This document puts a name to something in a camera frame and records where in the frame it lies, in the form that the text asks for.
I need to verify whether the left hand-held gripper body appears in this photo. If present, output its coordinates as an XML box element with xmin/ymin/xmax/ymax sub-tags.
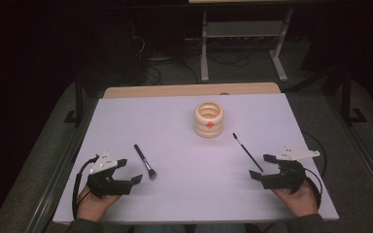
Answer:
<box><xmin>86</xmin><ymin>150</ymin><xmax>134</xmax><ymax>199</ymax></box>

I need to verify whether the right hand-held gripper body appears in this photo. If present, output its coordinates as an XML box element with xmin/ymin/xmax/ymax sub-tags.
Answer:
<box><xmin>260</xmin><ymin>146</ymin><xmax>321</xmax><ymax>194</ymax></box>

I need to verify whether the thick black makeup brush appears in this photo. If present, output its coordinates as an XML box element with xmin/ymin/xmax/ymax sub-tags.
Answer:
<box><xmin>133</xmin><ymin>144</ymin><xmax>158</xmax><ymax>181</ymax></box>

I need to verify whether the thin black makeup brush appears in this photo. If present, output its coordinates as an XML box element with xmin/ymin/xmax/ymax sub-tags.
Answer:
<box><xmin>232</xmin><ymin>132</ymin><xmax>264</xmax><ymax>173</ymax></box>

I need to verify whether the cream ribbed brush holder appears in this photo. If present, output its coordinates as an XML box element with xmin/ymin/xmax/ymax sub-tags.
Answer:
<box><xmin>193</xmin><ymin>101</ymin><xmax>224</xmax><ymax>139</ymax></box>

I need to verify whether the person's left hand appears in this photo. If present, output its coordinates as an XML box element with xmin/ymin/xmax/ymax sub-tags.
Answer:
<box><xmin>77</xmin><ymin>183</ymin><xmax>121</xmax><ymax>222</ymax></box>

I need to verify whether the person's right hand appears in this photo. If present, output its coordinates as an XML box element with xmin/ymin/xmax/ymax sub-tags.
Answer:
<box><xmin>271</xmin><ymin>181</ymin><xmax>319</xmax><ymax>217</ymax></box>

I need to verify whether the black metal stand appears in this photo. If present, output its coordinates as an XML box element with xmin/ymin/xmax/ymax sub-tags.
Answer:
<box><xmin>63</xmin><ymin>69</ymin><xmax>86</xmax><ymax>125</ymax></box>
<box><xmin>341</xmin><ymin>67</ymin><xmax>368</xmax><ymax>125</ymax></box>

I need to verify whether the white metal stand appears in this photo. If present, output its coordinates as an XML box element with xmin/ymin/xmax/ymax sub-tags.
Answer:
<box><xmin>199</xmin><ymin>9</ymin><xmax>294</xmax><ymax>83</ymax></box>

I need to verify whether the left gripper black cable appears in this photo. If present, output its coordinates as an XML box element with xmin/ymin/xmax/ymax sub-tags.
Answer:
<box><xmin>72</xmin><ymin>154</ymin><xmax>100</xmax><ymax>221</ymax></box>

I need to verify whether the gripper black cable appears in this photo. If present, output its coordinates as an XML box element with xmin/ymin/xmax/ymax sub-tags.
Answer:
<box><xmin>72</xmin><ymin>154</ymin><xmax>100</xmax><ymax>221</ymax></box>
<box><xmin>300</xmin><ymin>130</ymin><xmax>328</xmax><ymax>210</ymax></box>

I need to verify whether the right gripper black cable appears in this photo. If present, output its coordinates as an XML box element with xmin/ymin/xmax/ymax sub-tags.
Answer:
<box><xmin>300</xmin><ymin>130</ymin><xmax>328</xmax><ymax>210</ymax></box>

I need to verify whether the aluminium floor rail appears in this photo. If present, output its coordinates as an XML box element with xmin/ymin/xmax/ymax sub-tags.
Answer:
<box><xmin>25</xmin><ymin>103</ymin><xmax>96</xmax><ymax>233</ymax></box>
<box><xmin>323</xmin><ymin>95</ymin><xmax>373</xmax><ymax>208</ymax></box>

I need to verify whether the bundle of floor cables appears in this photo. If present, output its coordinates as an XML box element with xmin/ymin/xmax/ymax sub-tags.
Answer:
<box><xmin>129</xmin><ymin>33</ymin><xmax>198</xmax><ymax>86</ymax></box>

